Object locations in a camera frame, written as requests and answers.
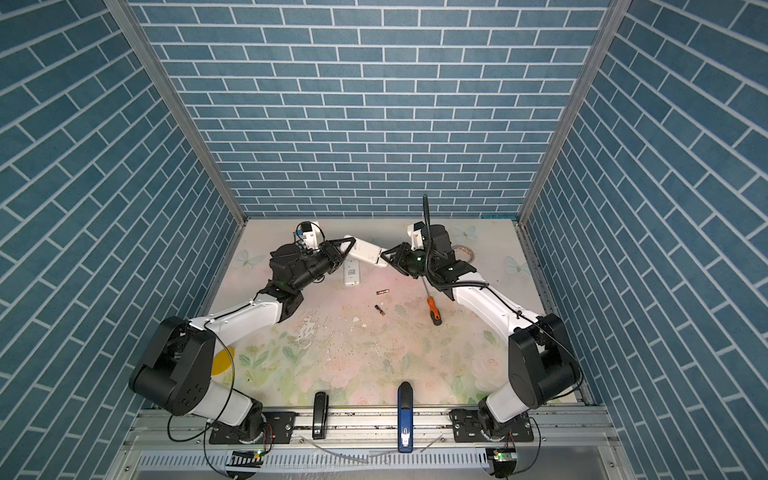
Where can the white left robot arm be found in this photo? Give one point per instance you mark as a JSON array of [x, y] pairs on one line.
[[175, 370]]

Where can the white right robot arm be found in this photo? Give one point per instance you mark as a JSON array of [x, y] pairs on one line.
[[540, 361]]

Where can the tape roll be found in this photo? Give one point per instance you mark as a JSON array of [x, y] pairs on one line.
[[464, 253]]

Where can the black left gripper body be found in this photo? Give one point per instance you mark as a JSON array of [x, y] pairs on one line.
[[315, 267]]

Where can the blue stapler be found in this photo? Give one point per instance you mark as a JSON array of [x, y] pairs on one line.
[[405, 411]]

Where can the aluminium corner post right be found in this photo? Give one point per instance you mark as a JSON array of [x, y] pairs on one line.
[[596, 55]]

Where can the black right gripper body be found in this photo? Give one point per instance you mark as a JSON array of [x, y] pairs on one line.
[[416, 262]]

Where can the black stapler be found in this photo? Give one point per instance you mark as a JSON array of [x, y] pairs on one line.
[[320, 415]]

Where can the aluminium front rail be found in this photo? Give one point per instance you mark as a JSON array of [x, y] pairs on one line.
[[561, 442]]

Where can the small white remote control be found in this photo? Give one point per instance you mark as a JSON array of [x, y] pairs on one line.
[[352, 274]]

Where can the orange handled screwdriver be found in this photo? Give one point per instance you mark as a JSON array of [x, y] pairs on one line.
[[433, 309]]

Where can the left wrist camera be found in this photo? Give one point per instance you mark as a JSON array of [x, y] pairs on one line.
[[309, 235]]

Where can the aluminium corner post left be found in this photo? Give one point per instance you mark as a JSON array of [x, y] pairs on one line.
[[129, 25]]

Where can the yellow pen cup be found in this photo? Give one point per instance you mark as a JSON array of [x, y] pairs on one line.
[[222, 361]]

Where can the aluminium corner post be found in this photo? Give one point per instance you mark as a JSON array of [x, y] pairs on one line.
[[596, 55], [129, 25]]

